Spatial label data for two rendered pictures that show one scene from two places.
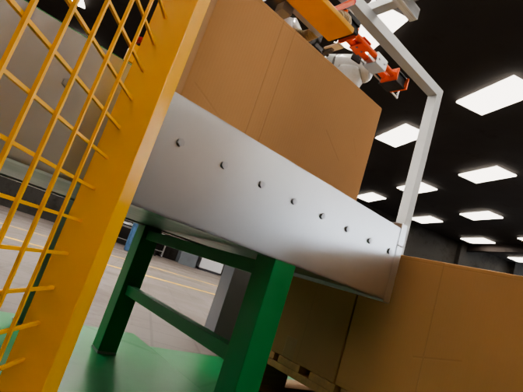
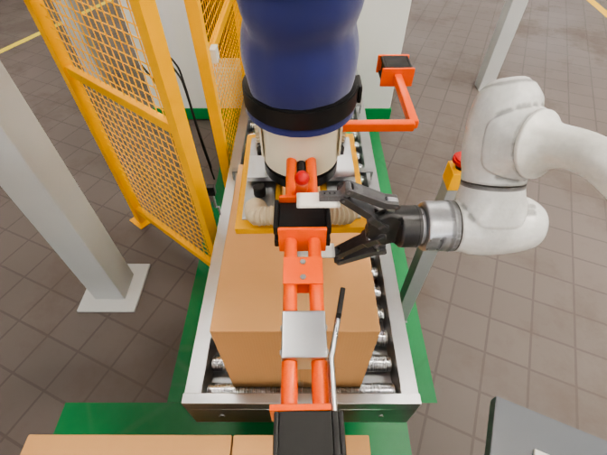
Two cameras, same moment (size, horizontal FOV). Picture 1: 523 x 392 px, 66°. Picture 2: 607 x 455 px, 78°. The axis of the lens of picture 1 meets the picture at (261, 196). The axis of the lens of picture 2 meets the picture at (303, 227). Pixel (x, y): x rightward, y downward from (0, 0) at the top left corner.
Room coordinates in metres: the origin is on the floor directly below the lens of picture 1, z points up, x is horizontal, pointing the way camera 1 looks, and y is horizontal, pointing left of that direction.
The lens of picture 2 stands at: (1.51, -0.43, 1.77)
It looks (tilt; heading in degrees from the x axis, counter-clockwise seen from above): 49 degrees down; 127
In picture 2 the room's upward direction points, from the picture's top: straight up
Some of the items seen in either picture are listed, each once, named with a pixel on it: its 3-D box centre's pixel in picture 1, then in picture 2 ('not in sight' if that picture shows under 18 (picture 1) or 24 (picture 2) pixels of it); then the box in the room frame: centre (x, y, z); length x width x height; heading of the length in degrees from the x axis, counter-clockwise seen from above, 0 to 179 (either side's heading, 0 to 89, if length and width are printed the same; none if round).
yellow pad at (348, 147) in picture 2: not in sight; (340, 172); (1.16, 0.17, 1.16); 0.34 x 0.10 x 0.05; 128
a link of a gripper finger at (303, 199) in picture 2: not in sight; (318, 199); (1.27, -0.08, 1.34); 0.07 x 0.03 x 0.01; 38
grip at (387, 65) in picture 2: not in sight; (394, 69); (1.11, 0.51, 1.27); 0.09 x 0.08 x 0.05; 38
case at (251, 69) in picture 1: (248, 128); (297, 272); (1.08, 0.10, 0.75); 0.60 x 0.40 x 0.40; 127
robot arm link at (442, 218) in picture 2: not in sight; (434, 226); (1.43, 0.05, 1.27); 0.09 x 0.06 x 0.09; 128
